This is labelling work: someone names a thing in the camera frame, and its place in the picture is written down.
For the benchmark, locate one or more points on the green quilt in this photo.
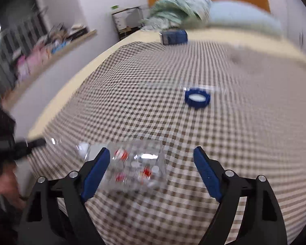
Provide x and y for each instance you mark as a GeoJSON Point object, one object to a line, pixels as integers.
{"type": "Point", "coordinates": [173, 10]}

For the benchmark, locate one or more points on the blue box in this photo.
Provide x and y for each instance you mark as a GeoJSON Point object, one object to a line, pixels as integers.
{"type": "Point", "coordinates": [174, 37]}

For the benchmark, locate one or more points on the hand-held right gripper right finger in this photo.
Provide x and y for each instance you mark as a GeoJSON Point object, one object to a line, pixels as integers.
{"type": "Point", "coordinates": [208, 176]}

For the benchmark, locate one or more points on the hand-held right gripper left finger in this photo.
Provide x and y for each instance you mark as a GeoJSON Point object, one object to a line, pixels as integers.
{"type": "Point", "coordinates": [97, 173]}

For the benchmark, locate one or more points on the light blue pillow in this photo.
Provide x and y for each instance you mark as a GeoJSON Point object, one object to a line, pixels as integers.
{"type": "Point", "coordinates": [242, 16]}

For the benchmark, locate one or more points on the wooden window ledge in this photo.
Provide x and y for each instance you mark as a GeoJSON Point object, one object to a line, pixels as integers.
{"type": "Point", "coordinates": [53, 56]}

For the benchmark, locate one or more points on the brown checkered blanket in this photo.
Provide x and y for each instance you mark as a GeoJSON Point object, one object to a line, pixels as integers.
{"type": "Point", "coordinates": [168, 122]}

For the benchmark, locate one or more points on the clear plastic jar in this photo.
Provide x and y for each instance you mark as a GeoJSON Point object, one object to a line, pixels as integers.
{"type": "Point", "coordinates": [136, 167]}

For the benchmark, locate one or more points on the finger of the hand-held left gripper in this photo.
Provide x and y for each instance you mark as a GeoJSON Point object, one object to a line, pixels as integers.
{"type": "Point", "coordinates": [34, 143]}

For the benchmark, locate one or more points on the bedside cabinet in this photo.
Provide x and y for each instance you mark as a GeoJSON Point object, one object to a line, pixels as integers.
{"type": "Point", "coordinates": [126, 21]}

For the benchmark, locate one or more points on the person's left hand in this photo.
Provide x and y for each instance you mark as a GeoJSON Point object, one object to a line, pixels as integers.
{"type": "Point", "coordinates": [3, 182]}

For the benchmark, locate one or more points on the blue round lid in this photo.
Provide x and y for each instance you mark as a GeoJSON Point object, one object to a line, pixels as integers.
{"type": "Point", "coordinates": [197, 99]}

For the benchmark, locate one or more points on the pile of colourful packets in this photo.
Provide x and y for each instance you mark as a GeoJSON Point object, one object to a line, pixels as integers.
{"type": "Point", "coordinates": [40, 51]}

